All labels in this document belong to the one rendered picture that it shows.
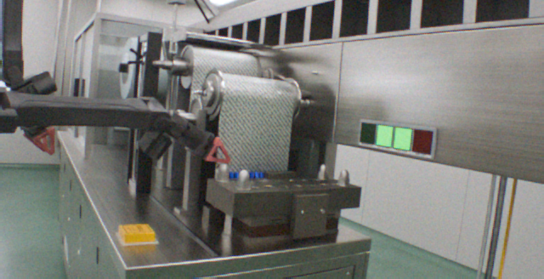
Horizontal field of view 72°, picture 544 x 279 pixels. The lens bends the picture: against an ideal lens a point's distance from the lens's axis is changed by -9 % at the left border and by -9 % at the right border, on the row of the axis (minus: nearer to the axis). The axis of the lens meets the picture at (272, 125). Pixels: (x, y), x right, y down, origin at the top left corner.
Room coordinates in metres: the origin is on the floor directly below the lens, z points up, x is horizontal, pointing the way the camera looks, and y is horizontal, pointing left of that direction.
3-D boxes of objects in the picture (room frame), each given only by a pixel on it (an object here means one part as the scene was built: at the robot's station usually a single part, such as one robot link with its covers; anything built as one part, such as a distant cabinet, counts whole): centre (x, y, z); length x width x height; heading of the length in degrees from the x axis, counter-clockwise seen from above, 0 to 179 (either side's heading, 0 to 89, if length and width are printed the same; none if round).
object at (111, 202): (1.98, 0.64, 0.88); 2.52 x 0.66 x 0.04; 32
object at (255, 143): (1.17, 0.04, 1.11); 0.23 x 0.01 x 0.18; 122
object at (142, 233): (0.90, 0.29, 0.91); 0.07 x 0.07 x 0.02; 32
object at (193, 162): (1.17, 0.23, 1.05); 0.06 x 0.05 x 0.31; 122
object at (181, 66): (1.36, 0.33, 1.33); 0.06 x 0.06 x 0.06; 32
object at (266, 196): (1.09, -0.06, 1.00); 0.40 x 0.16 x 0.06; 122
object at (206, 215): (1.17, 0.04, 0.92); 0.28 x 0.04 x 0.04; 122
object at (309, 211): (1.02, -0.12, 0.96); 0.10 x 0.03 x 0.11; 122
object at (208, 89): (1.15, 0.19, 1.25); 0.07 x 0.02 x 0.07; 32
